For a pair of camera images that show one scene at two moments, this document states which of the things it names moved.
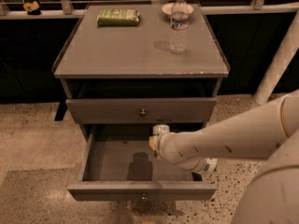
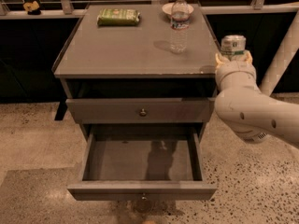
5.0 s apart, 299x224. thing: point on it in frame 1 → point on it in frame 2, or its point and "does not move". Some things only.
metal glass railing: (64, 1) does not move
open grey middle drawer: (121, 166) does not move
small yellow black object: (32, 7) does not move
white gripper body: (161, 146) → (234, 67)
